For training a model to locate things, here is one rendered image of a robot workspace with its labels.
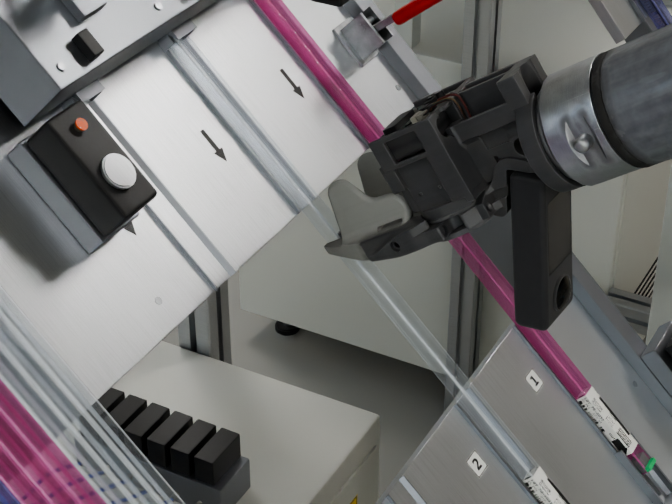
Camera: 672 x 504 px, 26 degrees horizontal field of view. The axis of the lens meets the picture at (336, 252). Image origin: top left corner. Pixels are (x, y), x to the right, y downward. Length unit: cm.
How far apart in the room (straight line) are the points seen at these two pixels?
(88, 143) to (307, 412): 59
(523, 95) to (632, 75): 8
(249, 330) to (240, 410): 116
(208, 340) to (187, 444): 22
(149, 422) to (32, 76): 50
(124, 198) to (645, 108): 31
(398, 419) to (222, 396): 97
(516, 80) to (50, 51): 28
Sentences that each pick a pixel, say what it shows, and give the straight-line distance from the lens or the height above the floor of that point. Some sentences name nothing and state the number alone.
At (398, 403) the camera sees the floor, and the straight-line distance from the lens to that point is 243.
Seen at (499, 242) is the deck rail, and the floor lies 86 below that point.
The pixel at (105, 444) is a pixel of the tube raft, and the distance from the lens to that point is 86.
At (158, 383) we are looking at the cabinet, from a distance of 147.
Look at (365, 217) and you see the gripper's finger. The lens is 100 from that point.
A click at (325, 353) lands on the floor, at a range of 253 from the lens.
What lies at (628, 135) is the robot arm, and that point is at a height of 112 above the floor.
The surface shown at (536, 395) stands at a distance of 114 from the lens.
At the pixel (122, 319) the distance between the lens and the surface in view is 91.
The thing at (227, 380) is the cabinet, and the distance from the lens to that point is 147.
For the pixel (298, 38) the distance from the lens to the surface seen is 112.
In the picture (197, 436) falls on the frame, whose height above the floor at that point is 68.
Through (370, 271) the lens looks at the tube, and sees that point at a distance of 105.
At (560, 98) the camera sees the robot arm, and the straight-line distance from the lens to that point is 89.
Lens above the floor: 152
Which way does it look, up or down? 33 degrees down
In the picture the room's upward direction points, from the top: straight up
